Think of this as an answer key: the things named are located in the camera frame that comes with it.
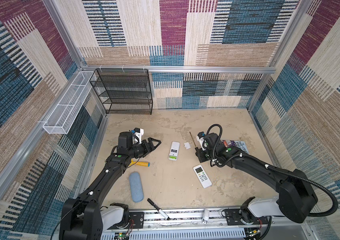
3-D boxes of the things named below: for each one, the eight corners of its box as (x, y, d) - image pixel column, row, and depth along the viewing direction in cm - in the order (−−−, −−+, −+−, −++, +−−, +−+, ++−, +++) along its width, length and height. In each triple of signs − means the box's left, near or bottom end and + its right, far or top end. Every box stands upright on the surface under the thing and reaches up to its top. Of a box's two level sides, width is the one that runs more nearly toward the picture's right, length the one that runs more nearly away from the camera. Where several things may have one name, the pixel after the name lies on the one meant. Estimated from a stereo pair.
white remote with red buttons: (167, 160, 96) (167, 158, 94) (171, 142, 104) (171, 140, 103) (177, 161, 95) (178, 160, 93) (180, 143, 104) (180, 141, 102)
